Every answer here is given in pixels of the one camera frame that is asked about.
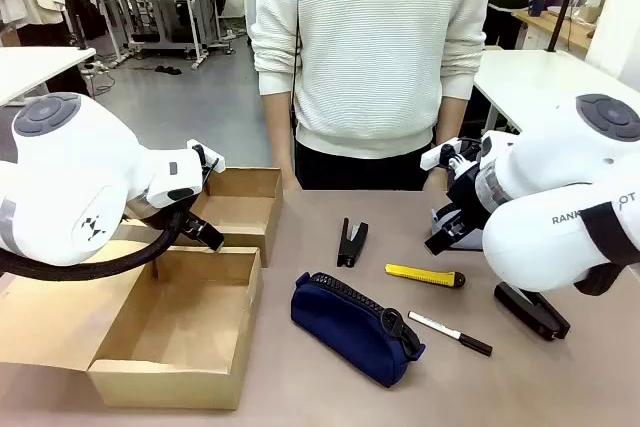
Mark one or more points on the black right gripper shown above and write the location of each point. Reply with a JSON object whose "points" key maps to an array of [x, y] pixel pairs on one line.
{"points": [[465, 192]]}

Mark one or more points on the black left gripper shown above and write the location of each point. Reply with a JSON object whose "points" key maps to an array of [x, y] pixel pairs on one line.
{"points": [[150, 217]]}

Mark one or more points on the small cardboard box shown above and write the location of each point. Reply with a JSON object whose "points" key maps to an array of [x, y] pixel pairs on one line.
{"points": [[240, 207]]}

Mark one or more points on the yellow utility knife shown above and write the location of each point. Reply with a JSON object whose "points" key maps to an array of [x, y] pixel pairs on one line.
{"points": [[420, 274]]}

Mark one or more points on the large cardboard box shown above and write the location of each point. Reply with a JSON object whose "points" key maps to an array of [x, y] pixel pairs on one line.
{"points": [[175, 317]]}

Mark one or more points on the white black marker pen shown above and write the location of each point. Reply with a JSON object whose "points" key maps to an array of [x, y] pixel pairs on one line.
{"points": [[440, 327]]}

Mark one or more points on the small black stapler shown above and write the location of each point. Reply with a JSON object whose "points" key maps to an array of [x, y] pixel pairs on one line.
{"points": [[346, 252]]}

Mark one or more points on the large black stapler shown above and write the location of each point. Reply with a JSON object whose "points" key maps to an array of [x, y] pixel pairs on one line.
{"points": [[540, 319]]}

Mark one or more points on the navy blue pencil case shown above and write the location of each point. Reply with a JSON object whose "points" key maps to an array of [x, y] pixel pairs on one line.
{"points": [[345, 332]]}

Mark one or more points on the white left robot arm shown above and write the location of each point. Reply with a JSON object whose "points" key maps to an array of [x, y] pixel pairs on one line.
{"points": [[65, 172]]}

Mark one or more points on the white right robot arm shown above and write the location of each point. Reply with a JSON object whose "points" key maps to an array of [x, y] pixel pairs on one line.
{"points": [[540, 187]]}

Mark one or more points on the person left forearm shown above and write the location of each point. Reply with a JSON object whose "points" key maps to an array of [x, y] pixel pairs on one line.
{"points": [[450, 122]]}

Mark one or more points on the person right forearm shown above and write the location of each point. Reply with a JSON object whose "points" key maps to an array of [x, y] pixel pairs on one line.
{"points": [[277, 127]]}

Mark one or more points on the person left hand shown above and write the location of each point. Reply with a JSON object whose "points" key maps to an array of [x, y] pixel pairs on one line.
{"points": [[435, 179]]}

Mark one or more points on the person right hand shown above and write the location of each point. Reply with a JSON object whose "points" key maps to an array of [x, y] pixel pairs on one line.
{"points": [[287, 172]]}

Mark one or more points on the white table rounded corner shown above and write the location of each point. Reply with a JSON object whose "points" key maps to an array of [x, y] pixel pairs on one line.
{"points": [[530, 82]]}

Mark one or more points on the black shoes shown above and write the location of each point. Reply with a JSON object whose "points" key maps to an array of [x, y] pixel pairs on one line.
{"points": [[167, 69]]}

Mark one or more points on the person in white sweater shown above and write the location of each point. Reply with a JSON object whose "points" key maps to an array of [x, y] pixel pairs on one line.
{"points": [[370, 47]]}

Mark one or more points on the white power strip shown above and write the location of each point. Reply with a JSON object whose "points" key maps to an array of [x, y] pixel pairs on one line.
{"points": [[95, 66]]}

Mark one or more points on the wooden table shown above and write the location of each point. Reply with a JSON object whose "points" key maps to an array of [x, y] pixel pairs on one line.
{"points": [[575, 32]]}

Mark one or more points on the blue cup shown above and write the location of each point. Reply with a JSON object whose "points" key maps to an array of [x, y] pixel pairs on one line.
{"points": [[536, 7]]}

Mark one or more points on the white table square corners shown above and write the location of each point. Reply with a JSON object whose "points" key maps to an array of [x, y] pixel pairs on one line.
{"points": [[30, 67]]}

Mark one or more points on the white beige cylinder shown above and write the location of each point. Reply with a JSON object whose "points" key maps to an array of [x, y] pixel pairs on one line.
{"points": [[594, 2]]}

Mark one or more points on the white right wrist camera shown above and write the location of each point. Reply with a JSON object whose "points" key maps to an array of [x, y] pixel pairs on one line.
{"points": [[435, 157]]}

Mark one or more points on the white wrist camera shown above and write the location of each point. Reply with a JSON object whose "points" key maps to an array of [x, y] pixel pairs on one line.
{"points": [[207, 153], [435, 157]]}

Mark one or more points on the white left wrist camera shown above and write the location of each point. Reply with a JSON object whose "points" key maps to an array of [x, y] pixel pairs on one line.
{"points": [[207, 153]]}

